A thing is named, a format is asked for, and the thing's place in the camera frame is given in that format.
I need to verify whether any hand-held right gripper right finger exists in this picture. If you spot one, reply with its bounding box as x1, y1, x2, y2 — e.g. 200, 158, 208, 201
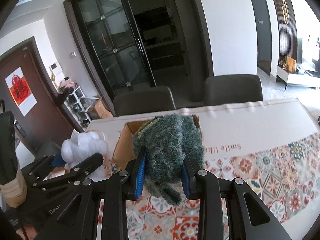
181, 149, 293, 240

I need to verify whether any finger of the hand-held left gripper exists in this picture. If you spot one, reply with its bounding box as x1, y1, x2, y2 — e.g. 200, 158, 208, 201
31, 153, 104, 193
27, 154, 67, 180

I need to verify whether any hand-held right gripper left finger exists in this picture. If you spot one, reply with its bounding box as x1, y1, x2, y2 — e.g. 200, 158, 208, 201
32, 146, 148, 240

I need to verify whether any white plush toy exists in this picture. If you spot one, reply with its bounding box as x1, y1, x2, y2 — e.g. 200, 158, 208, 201
61, 130, 110, 178

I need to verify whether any brown cardboard box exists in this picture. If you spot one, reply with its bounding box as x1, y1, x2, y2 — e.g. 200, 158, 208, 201
112, 115, 204, 172

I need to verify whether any green scouring pad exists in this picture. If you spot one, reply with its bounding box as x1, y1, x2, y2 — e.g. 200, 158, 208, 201
132, 114, 205, 207

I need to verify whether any person's left forearm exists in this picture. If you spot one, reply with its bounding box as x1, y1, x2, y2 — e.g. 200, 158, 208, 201
0, 110, 28, 208

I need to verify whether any dark dining chair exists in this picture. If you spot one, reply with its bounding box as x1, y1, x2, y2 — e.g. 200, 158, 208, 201
113, 86, 177, 117
32, 140, 65, 170
203, 74, 263, 107

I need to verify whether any black door lock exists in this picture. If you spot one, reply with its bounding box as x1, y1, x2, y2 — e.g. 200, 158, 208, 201
14, 119, 27, 138

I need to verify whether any small open cardboard box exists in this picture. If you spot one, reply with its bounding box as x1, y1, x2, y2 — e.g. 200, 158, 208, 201
87, 96, 113, 120

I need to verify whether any white shoe rack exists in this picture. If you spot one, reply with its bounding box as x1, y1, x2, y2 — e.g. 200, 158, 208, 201
64, 86, 92, 130

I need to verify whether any pile of clothes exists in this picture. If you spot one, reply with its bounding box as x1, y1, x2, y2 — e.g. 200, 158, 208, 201
57, 77, 77, 94

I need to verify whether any brown entrance door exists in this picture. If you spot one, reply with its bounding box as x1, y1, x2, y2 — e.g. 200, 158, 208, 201
0, 37, 75, 140

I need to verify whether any glass sliding door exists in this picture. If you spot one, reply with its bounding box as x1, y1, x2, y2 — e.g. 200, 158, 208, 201
64, 0, 213, 103

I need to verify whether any white low cabinet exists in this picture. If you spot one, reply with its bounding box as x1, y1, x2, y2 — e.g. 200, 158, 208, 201
276, 65, 320, 92

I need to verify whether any yellow bag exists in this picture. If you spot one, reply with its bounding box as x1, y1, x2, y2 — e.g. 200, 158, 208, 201
286, 57, 298, 73

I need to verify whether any dark interior door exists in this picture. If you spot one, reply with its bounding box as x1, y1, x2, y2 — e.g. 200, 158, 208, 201
249, 0, 273, 77

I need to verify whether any red and white wall calendar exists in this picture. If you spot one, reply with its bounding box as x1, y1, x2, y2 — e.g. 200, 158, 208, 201
5, 67, 38, 117

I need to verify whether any white wall intercom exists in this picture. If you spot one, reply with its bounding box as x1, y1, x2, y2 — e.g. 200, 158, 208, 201
49, 62, 62, 80

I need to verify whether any gold wall ornament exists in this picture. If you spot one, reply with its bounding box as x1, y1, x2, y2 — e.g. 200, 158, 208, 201
281, 0, 290, 19

